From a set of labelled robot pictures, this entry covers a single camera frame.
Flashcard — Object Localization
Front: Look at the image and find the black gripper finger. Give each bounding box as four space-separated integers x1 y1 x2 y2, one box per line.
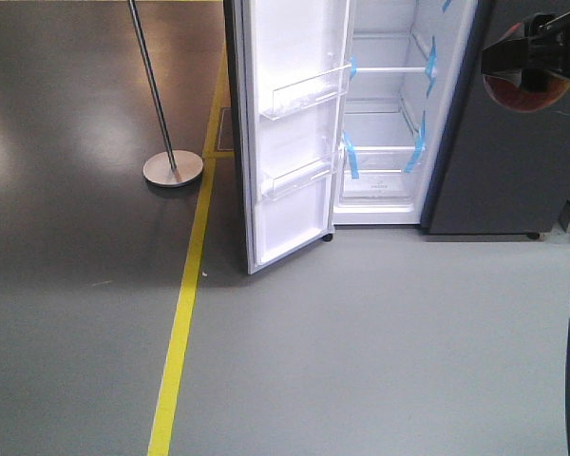
481 10 570 93

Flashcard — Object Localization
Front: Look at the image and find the red apple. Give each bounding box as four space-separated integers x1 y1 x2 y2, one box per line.
483 18 570 113

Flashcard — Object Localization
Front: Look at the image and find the grey fridge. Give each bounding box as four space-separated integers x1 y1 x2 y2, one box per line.
333 1 570 238

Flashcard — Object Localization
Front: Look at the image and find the white fridge door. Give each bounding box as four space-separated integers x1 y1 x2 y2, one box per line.
223 1 355 274

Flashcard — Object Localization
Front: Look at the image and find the clear crisper drawer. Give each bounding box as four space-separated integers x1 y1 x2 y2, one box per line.
341 145 416 201

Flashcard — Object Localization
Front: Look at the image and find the clear upper door bin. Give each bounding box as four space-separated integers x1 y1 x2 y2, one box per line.
258 64 352 121

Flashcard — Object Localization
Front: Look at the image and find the clear door bin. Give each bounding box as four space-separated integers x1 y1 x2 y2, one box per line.
258 64 352 121
259 154 336 200

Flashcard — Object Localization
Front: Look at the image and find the clear lower door bin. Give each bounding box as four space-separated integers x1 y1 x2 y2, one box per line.
259 154 336 200

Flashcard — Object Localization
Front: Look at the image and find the matte silver stanchion post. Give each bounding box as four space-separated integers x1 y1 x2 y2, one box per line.
127 0 203 188

